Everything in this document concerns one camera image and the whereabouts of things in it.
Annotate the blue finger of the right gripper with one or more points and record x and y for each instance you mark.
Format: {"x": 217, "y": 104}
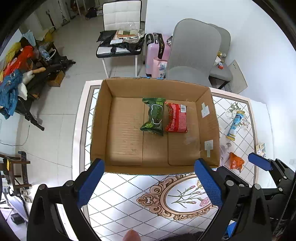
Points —
{"x": 260, "y": 161}

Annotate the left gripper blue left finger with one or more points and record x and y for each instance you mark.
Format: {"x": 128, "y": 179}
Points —
{"x": 87, "y": 181}

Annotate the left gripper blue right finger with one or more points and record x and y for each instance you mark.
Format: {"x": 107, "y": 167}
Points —
{"x": 211, "y": 182}

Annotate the cigarette pack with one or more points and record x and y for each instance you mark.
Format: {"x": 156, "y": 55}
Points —
{"x": 261, "y": 150}

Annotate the orange snack packet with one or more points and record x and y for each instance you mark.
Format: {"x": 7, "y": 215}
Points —
{"x": 236, "y": 162}

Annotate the blue tube snack packet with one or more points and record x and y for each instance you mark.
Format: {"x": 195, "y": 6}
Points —
{"x": 232, "y": 131}

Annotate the wooden stool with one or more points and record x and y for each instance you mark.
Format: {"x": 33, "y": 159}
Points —
{"x": 19, "y": 183}

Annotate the red snack packet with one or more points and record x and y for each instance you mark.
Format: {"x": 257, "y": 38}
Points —
{"x": 177, "y": 118}

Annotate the green snack packet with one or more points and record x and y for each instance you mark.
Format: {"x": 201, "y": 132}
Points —
{"x": 155, "y": 113}

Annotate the far grey chair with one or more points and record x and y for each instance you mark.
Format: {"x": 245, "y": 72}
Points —
{"x": 221, "y": 74}

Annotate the grey chair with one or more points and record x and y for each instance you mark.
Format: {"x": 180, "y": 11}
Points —
{"x": 221, "y": 74}
{"x": 194, "y": 49}

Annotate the small brown cardboard box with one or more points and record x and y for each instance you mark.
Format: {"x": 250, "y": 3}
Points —
{"x": 56, "y": 80}

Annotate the red lid jar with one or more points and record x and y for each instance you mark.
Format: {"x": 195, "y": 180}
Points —
{"x": 220, "y": 65}

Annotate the pink gift bag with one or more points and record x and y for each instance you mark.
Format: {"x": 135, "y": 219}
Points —
{"x": 159, "y": 68}

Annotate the near grey chair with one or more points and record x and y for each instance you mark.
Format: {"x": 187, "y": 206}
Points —
{"x": 194, "y": 49}

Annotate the clothes pile on rack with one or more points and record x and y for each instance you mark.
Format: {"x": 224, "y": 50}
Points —
{"x": 25, "y": 70}

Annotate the black bag on chair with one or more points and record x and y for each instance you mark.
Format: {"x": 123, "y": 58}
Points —
{"x": 115, "y": 42}

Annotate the white padded chair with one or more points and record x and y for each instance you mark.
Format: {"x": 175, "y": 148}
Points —
{"x": 121, "y": 15}

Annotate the pink suitcase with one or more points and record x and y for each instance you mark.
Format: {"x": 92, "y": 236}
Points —
{"x": 157, "y": 47}

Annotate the white board against wall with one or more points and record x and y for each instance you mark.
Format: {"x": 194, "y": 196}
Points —
{"x": 238, "y": 82}

